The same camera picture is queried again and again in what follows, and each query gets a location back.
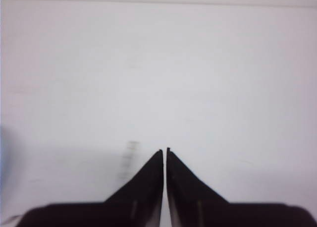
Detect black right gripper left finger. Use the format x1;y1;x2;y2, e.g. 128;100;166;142
17;150;163;227

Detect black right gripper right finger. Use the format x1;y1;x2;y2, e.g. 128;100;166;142
166;148;317;227

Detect clear tape strip on table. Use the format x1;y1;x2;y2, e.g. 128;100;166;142
119;140;139;181

